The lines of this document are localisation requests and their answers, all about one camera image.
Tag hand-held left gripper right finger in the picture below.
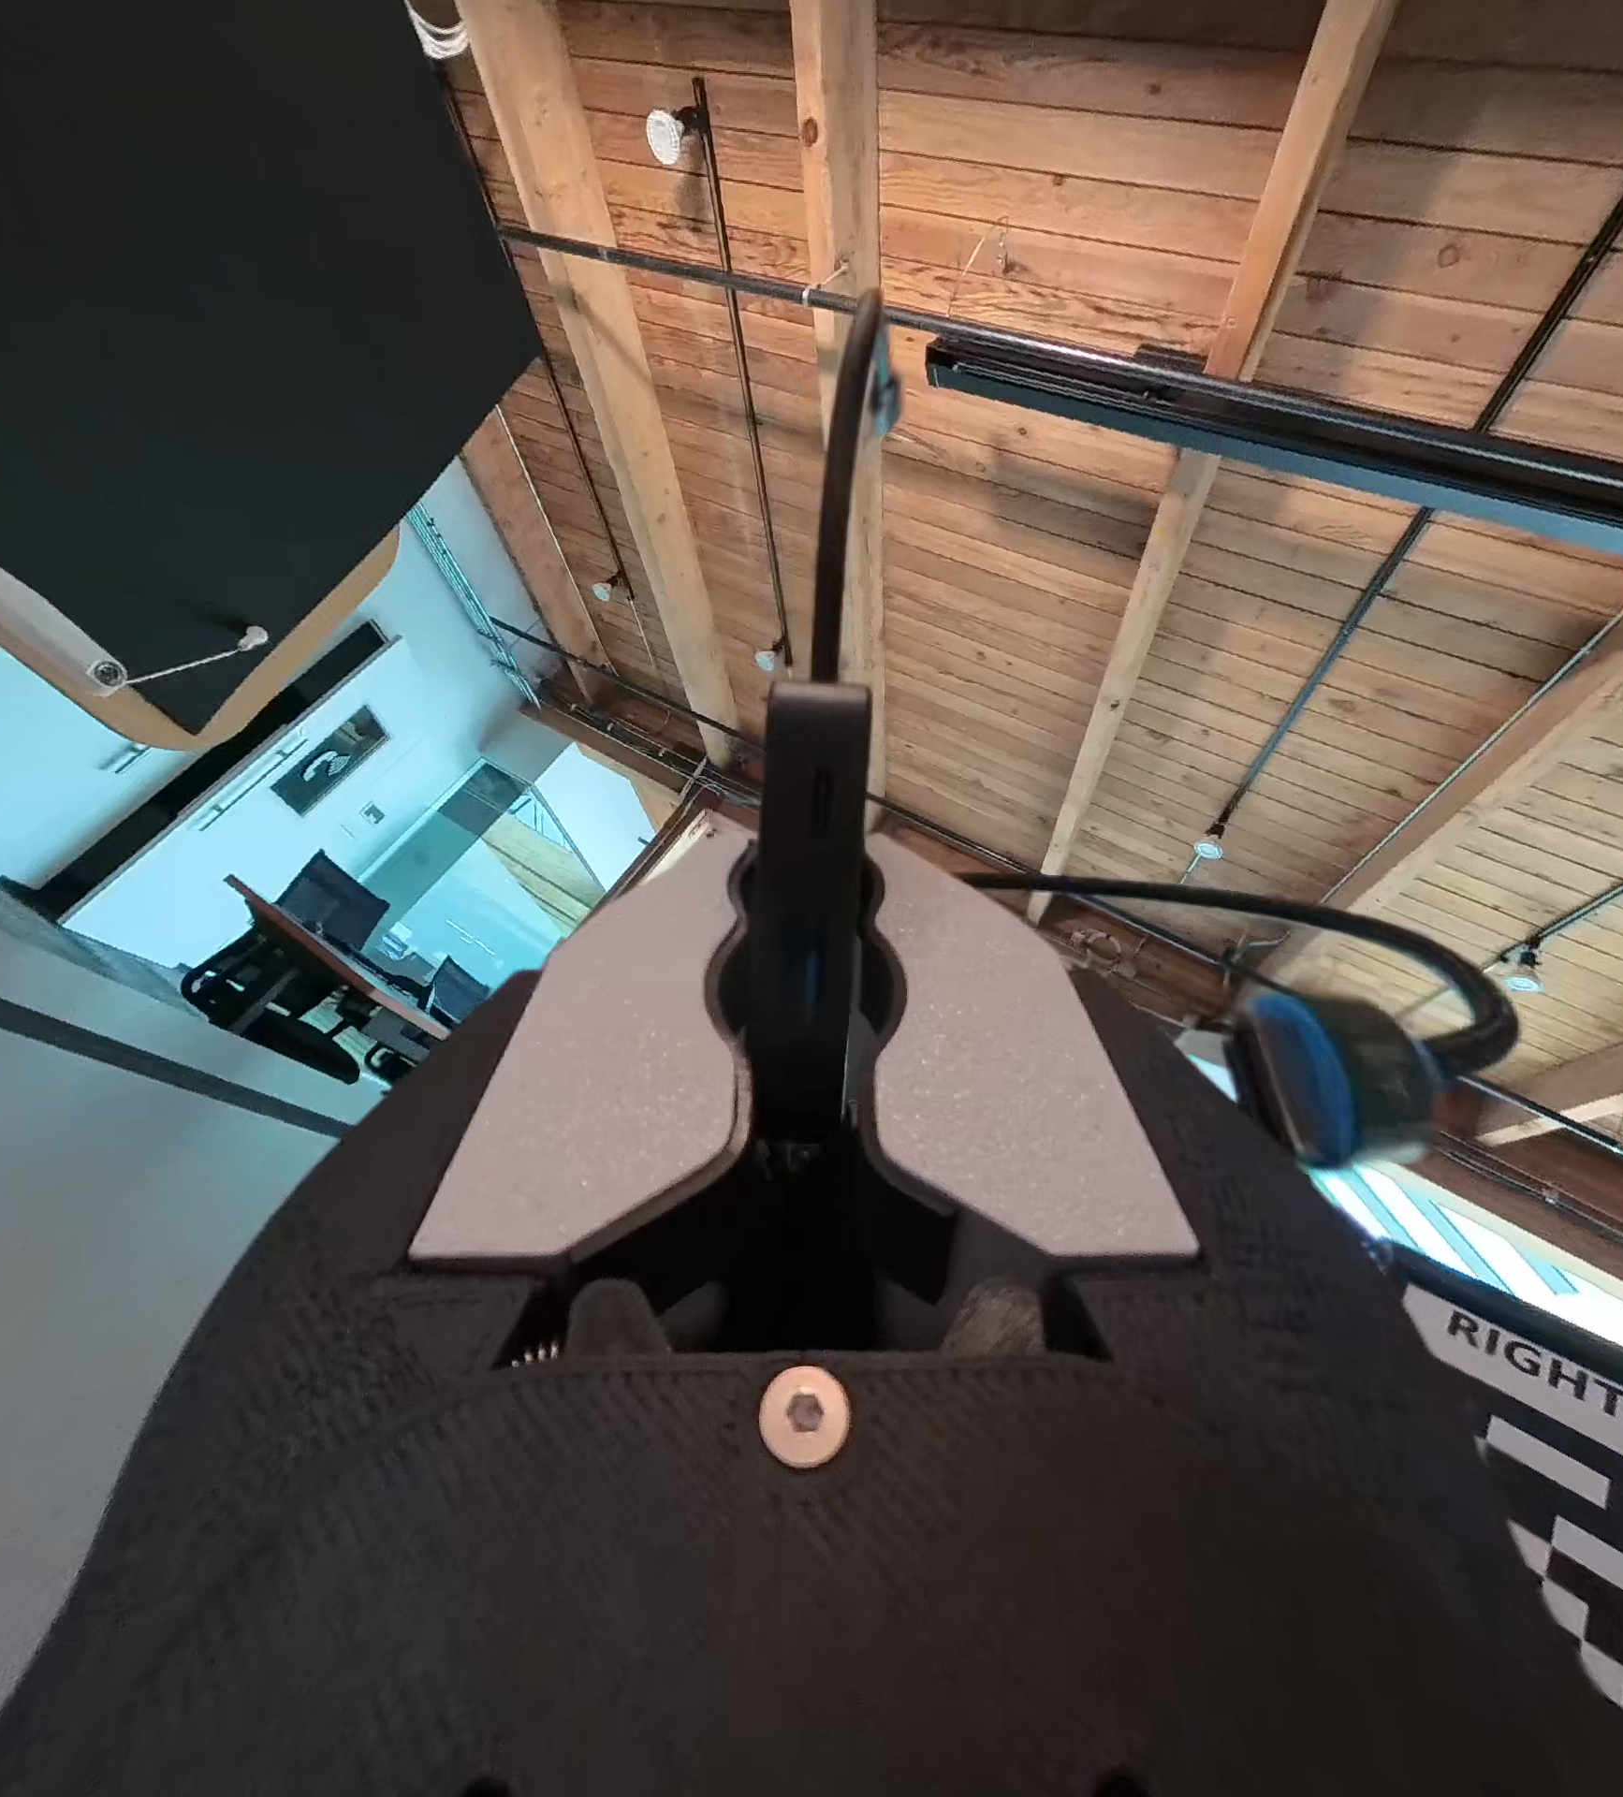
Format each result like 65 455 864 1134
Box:
846 840 1202 1266

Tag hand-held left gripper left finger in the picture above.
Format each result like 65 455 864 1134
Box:
407 828 758 1273

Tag braided HDMI cable green plugs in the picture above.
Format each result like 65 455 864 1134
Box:
959 869 1523 1171

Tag black HDMI adapter box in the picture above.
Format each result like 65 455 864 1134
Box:
752 681 883 1167

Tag black office chair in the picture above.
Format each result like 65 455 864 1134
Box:
368 955 497 1084
178 849 393 1084

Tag long office desk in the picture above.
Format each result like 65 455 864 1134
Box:
223 872 455 1046

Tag dark door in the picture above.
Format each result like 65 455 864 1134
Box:
53 616 393 915

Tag framed marker sign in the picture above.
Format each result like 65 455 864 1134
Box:
1385 1237 1623 1721

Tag black board wooden edge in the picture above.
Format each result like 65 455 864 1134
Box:
0 0 544 753

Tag black ceiling track rail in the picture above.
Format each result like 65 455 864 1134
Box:
925 337 1623 570

